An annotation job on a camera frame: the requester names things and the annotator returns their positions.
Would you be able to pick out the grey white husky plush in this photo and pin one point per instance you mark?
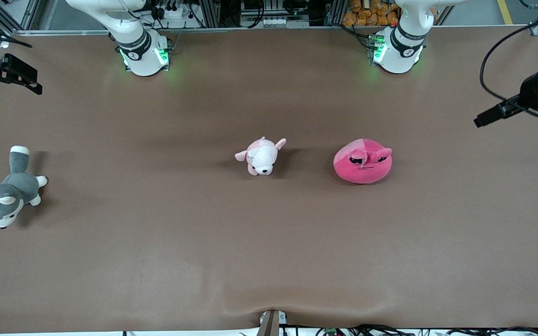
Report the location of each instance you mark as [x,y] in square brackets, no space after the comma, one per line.
[10,193]

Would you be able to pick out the pale pink white plush dog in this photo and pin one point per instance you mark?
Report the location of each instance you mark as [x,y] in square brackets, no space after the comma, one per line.
[262,158]

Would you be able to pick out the round hot pink plush toy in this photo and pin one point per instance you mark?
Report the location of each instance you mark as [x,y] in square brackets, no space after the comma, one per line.
[362,163]

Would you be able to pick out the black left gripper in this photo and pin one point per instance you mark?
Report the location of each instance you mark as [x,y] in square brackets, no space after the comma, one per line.
[530,89]

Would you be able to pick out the white power strip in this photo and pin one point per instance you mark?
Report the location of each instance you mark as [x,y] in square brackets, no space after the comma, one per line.
[172,11]

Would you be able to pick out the orange packaged goods pile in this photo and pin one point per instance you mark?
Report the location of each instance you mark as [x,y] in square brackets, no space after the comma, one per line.
[367,14]

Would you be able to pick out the yellow floor tape strip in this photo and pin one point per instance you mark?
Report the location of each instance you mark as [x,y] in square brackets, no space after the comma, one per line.
[505,11]

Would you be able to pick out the white terminal block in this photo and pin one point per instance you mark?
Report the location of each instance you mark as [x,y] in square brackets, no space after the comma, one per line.
[277,22]

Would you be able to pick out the metal table edge bracket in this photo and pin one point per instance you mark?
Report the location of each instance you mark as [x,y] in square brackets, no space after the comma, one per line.
[271,324]

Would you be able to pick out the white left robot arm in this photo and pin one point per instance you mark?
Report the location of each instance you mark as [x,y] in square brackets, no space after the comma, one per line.
[402,42]

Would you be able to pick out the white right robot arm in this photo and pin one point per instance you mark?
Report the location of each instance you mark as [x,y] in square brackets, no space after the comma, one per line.
[140,46]

